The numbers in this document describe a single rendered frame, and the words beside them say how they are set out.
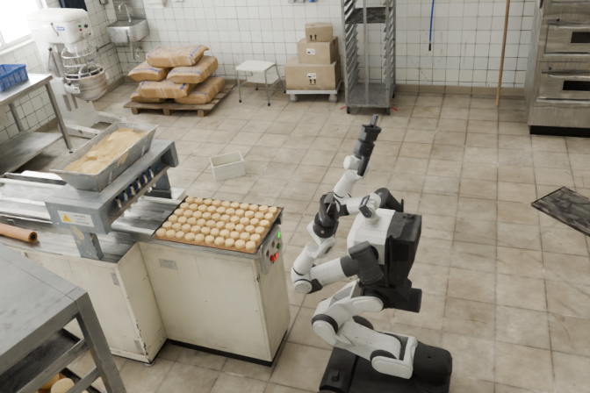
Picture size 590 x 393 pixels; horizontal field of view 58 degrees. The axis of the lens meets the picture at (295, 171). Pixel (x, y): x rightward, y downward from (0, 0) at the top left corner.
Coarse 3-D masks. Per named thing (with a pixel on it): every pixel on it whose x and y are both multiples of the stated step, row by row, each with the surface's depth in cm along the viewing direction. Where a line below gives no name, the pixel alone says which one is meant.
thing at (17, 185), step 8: (0, 184) 349; (8, 184) 346; (16, 184) 343; (24, 184) 340; (32, 184) 338; (40, 184) 337; (48, 184) 336; (40, 192) 339; (48, 192) 336; (144, 200) 311; (152, 200) 309; (160, 200) 307; (168, 200) 306; (176, 200) 305; (160, 208) 310; (168, 208) 308; (280, 216) 282; (280, 224) 285
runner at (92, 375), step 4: (96, 368) 116; (92, 372) 115; (96, 372) 116; (84, 376) 114; (88, 376) 114; (92, 376) 115; (96, 376) 116; (80, 380) 113; (84, 380) 114; (88, 380) 115; (92, 380) 116; (76, 384) 112; (80, 384) 113; (84, 384) 114; (88, 384) 115; (72, 388) 111; (76, 388) 112; (80, 388) 113; (84, 388) 114; (68, 392) 111; (72, 392) 112; (76, 392) 113; (80, 392) 114
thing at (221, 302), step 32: (160, 256) 285; (192, 256) 276; (224, 256) 269; (160, 288) 299; (192, 288) 290; (224, 288) 281; (256, 288) 273; (192, 320) 305; (224, 320) 295; (256, 320) 286; (288, 320) 321; (224, 352) 315; (256, 352) 300
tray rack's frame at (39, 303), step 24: (0, 264) 116; (24, 264) 115; (0, 288) 109; (24, 288) 108; (48, 288) 107; (72, 288) 107; (0, 312) 102; (24, 312) 102; (48, 312) 101; (72, 312) 103; (0, 336) 97; (24, 336) 96; (0, 360) 93
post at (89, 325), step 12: (84, 300) 105; (84, 312) 106; (84, 324) 107; (96, 324) 109; (84, 336) 110; (96, 336) 110; (96, 348) 110; (108, 348) 113; (96, 360) 113; (108, 360) 114; (108, 372) 115; (108, 384) 116; (120, 384) 119
